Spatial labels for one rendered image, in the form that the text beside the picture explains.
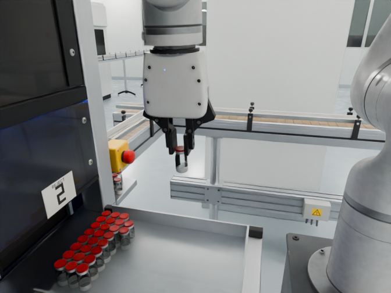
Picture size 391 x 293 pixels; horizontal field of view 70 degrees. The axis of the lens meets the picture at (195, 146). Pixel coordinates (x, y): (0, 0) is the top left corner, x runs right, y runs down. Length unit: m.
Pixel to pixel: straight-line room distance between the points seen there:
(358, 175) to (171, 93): 0.32
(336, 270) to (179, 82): 0.44
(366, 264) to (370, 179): 0.15
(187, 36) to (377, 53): 0.30
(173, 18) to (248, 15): 1.53
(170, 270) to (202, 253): 0.08
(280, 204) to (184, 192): 0.52
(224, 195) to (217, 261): 0.96
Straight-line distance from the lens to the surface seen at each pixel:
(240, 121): 1.35
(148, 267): 0.61
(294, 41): 1.91
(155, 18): 0.41
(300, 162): 2.09
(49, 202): 0.60
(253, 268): 0.61
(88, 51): 0.67
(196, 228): 0.69
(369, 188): 0.51
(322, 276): 0.65
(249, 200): 1.55
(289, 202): 1.55
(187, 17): 0.40
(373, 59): 0.53
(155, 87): 0.43
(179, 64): 0.42
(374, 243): 0.55
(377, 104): 0.47
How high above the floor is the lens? 1.31
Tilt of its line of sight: 22 degrees down
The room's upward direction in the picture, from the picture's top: straight up
